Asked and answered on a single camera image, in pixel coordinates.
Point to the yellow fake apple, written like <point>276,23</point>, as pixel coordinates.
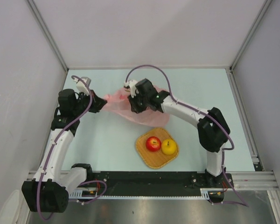
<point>168,147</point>

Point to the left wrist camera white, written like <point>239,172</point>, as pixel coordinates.
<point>83,84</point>

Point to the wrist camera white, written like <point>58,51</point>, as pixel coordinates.
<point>83,84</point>
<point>131,86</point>

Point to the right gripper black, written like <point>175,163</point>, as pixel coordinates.
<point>134,107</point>

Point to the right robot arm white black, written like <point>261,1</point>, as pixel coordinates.
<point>213,131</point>

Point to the red fake apple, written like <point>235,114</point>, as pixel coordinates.
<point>153,144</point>

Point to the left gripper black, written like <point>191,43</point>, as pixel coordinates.
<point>97,103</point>

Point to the woven bamboo tray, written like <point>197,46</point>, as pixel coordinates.
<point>158,159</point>

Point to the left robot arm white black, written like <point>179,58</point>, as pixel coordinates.
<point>48,191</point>

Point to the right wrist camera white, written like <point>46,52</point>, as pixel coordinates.
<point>131,86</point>

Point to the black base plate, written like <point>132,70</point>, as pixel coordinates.
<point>154,184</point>

